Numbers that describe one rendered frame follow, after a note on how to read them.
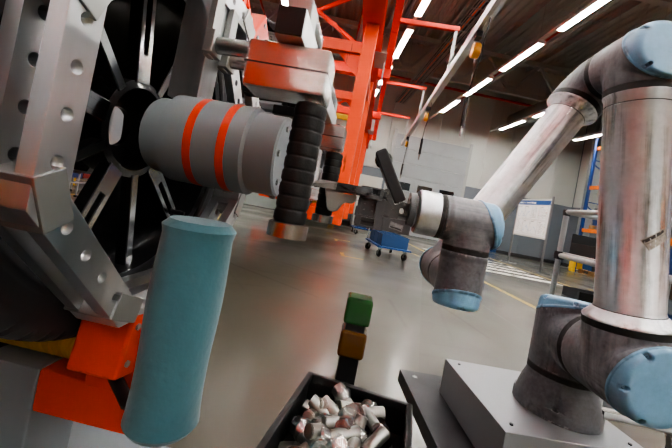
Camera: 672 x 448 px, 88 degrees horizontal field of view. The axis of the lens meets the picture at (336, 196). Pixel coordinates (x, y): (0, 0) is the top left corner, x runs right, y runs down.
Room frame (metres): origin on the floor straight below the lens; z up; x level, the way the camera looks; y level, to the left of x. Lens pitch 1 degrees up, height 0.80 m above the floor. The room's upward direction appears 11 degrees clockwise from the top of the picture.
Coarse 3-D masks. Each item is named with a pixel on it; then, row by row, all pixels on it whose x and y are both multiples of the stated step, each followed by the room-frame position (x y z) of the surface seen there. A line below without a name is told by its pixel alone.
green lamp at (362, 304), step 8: (352, 296) 0.53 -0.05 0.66; (360, 296) 0.54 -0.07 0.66; (368, 296) 0.54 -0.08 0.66; (352, 304) 0.52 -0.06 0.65; (360, 304) 0.52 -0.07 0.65; (368, 304) 0.52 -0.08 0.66; (344, 312) 0.54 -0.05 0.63; (352, 312) 0.52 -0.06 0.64; (360, 312) 0.52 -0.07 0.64; (368, 312) 0.52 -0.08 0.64; (344, 320) 0.52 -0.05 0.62; (352, 320) 0.52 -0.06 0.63; (360, 320) 0.52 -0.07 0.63; (368, 320) 0.52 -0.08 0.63
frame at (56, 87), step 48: (48, 0) 0.31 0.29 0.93; (96, 0) 0.32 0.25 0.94; (240, 0) 0.61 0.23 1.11; (0, 48) 0.30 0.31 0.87; (48, 48) 0.30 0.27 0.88; (96, 48) 0.33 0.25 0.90; (0, 96) 0.30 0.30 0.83; (48, 96) 0.30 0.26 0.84; (240, 96) 0.80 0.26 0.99; (0, 144) 0.30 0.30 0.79; (48, 144) 0.30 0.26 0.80; (0, 192) 0.30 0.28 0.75; (48, 192) 0.31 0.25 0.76; (48, 240) 0.32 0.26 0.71; (96, 240) 0.38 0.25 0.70; (96, 288) 0.40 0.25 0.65; (144, 288) 0.50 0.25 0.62
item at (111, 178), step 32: (128, 0) 0.62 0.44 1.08; (160, 0) 0.60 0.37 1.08; (128, 32) 0.70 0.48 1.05; (160, 32) 0.68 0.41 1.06; (128, 64) 0.54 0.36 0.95; (160, 64) 0.75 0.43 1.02; (96, 96) 0.47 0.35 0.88; (128, 96) 0.59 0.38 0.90; (160, 96) 0.61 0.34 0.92; (96, 128) 0.49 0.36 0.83; (128, 128) 0.61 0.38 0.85; (96, 160) 0.52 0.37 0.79; (128, 160) 0.62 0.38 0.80; (96, 192) 0.51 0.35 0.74; (128, 192) 0.58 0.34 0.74; (160, 192) 0.67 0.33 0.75; (192, 192) 0.79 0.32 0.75; (96, 224) 0.72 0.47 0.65; (128, 224) 0.59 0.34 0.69; (160, 224) 0.73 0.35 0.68; (128, 256) 0.61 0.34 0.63
